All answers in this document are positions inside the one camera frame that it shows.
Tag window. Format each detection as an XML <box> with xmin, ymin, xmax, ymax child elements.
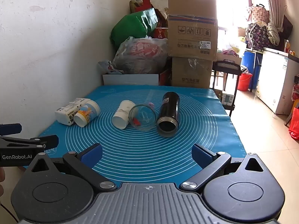
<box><xmin>196</xmin><ymin>0</ymin><xmax>253</xmax><ymax>32</ymax></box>

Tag blue yellow printed paper cup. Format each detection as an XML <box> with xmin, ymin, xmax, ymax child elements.
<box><xmin>74</xmin><ymin>99</ymin><xmax>101</xmax><ymax>128</ymax></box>

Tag red carton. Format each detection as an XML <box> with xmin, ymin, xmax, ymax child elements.
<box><xmin>158</xmin><ymin>68</ymin><xmax>173</xmax><ymax>86</ymax></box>

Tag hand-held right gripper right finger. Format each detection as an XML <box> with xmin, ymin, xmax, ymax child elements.
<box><xmin>179</xmin><ymin>143</ymin><xmax>267</xmax><ymax>191</ymax></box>

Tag white electronic device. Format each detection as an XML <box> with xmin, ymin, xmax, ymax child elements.
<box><xmin>221</xmin><ymin>93</ymin><xmax>235</xmax><ymax>106</ymax></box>

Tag person's left hand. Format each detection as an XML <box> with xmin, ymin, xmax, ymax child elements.
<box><xmin>0</xmin><ymin>167</ymin><xmax>6</xmax><ymax>198</ymax></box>

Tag white paper cup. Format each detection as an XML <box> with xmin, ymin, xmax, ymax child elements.
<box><xmin>111</xmin><ymin>99</ymin><xmax>136</xmax><ymax>130</ymax></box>

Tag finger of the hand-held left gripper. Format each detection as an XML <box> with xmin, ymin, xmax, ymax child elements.
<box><xmin>0</xmin><ymin>134</ymin><xmax>59</xmax><ymax>150</ymax></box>
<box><xmin>0</xmin><ymin>123</ymin><xmax>23</xmax><ymax>136</ymax></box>

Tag blue silicone mat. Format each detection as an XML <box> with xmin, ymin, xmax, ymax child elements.
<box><xmin>23</xmin><ymin>85</ymin><xmax>245</xmax><ymax>185</ymax></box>

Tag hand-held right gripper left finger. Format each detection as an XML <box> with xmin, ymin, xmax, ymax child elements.
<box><xmin>30</xmin><ymin>143</ymin><xmax>118</xmax><ymax>192</ymax></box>

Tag white carton box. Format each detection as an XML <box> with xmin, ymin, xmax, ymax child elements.
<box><xmin>55</xmin><ymin>99</ymin><xmax>89</xmax><ymax>125</ymax></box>

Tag grey patterned cloth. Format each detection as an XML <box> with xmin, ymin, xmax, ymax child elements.
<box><xmin>98</xmin><ymin>60</ymin><xmax>125</xmax><ymax>75</ymax></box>

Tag red printed box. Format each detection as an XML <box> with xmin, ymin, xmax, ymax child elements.
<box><xmin>153</xmin><ymin>27</ymin><xmax>169</xmax><ymax>39</ymax></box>

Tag cardboard box with plastic wrap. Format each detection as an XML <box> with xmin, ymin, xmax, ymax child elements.
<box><xmin>171</xmin><ymin>56</ymin><xmax>213</xmax><ymax>88</ymax></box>

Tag black utility cart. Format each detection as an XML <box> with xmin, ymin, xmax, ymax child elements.
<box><xmin>211</xmin><ymin>60</ymin><xmax>243</xmax><ymax>117</ymax></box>

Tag red bucket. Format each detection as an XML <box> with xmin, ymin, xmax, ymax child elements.
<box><xmin>237</xmin><ymin>72</ymin><xmax>253</xmax><ymax>92</ymax></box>

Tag clear plastic bag red contents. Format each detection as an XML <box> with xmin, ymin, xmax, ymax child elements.
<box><xmin>112</xmin><ymin>36</ymin><xmax>169</xmax><ymax>74</ymax></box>

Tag large cardboard box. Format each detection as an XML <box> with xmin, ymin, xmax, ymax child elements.
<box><xmin>167</xmin><ymin>0</ymin><xmax>219</xmax><ymax>62</ymax></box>

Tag blue barrel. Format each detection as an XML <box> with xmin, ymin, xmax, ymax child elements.
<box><xmin>241</xmin><ymin>51</ymin><xmax>255</xmax><ymax>75</ymax></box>

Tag green bag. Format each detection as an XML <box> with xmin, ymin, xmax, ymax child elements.
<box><xmin>110</xmin><ymin>8</ymin><xmax>160</xmax><ymax>50</ymax></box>

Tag dark floral bag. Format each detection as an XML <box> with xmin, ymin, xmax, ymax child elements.
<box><xmin>245</xmin><ymin>21</ymin><xmax>272</xmax><ymax>51</ymax></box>

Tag pink patterned bag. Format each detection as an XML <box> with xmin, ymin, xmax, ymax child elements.
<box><xmin>247</xmin><ymin>4</ymin><xmax>270</xmax><ymax>24</ymax></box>

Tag black cable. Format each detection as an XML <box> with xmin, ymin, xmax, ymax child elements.
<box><xmin>0</xmin><ymin>203</ymin><xmax>19</xmax><ymax>223</ymax></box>

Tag black thermos cup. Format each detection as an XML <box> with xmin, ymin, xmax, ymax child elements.
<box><xmin>156</xmin><ymin>91</ymin><xmax>180</xmax><ymax>137</ymax></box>

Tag clear glass cup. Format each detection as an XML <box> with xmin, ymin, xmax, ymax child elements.
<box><xmin>128</xmin><ymin>104</ymin><xmax>157</xmax><ymax>131</ymax></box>

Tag beige curtain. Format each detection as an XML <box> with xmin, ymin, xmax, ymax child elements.
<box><xmin>263</xmin><ymin>0</ymin><xmax>285</xmax><ymax>46</ymax></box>

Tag pale blue flat box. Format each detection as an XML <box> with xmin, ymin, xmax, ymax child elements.
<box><xmin>102</xmin><ymin>73</ymin><xmax>160</xmax><ymax>86</ymax></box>

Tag white chest freezer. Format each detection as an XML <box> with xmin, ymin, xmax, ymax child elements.
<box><xmin>256</xmin><ymin>47</ymin><xmax>299</xmax><ymax>115</ymax></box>

